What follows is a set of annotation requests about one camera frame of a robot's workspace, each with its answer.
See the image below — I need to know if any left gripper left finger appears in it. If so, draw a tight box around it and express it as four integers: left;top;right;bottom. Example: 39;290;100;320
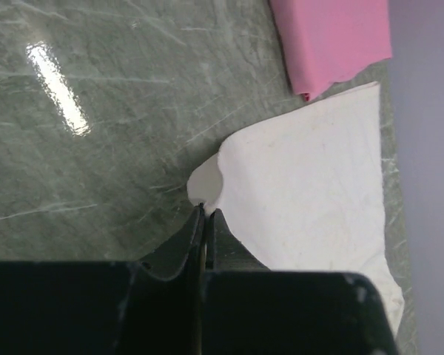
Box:
0;206;204;354

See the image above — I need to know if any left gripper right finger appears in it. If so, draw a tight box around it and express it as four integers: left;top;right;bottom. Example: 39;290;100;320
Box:
203;210;399;354

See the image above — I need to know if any white t shirt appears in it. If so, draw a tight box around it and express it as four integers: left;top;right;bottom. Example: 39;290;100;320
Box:
186;81;405;331

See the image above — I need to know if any folded pink t shirt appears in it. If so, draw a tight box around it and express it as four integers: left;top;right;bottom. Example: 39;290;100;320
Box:
269;0;392;101

